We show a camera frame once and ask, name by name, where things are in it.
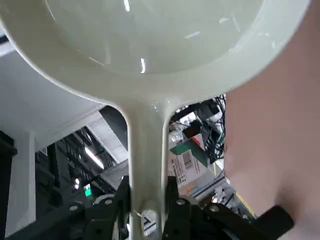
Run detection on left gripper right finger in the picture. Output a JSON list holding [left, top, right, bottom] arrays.
[[162, 175, 270, 240]]

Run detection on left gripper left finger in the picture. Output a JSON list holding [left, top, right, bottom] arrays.
[[4, 175, 133, 240]]

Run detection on pale grey plastic dustpan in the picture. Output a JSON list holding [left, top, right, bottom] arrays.
[[0, 0, 312, 240]]

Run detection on green white printed carton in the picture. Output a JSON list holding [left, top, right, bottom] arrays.
[[167, 132, 226, 194]]

